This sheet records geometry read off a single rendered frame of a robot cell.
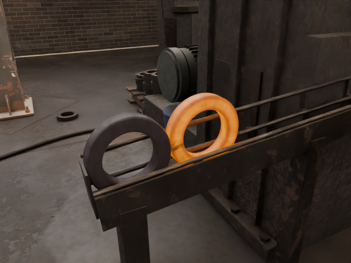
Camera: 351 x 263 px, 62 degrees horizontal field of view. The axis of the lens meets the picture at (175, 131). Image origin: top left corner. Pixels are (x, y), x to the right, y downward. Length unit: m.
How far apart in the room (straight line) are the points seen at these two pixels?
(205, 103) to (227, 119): 0.08
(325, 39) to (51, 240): 1.33
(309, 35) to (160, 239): 1.00
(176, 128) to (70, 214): 1.08
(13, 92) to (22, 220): 1.70
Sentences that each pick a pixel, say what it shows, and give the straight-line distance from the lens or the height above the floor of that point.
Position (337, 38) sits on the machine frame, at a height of 0.86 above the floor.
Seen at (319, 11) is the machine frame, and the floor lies 0.94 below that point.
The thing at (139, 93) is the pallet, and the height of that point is 0.14.
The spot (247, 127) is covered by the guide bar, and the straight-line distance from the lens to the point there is 0.83.
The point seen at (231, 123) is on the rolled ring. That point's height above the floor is 0.70.
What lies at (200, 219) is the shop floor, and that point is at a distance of 1.48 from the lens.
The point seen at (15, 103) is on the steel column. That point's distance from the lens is 3.16.
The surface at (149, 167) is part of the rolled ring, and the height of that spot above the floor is 0.63.
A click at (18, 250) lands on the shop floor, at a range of 1.52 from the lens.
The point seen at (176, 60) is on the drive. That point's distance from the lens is 1.95.
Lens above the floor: 0.97
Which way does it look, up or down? 24 degrees down
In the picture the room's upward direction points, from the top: 1 degrees counter-clockwise
